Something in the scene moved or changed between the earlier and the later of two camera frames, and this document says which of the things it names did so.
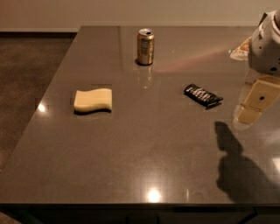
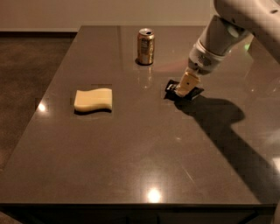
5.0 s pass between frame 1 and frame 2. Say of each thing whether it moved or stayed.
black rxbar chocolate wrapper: moved
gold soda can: stayed
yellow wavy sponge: stayed
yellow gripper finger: moved
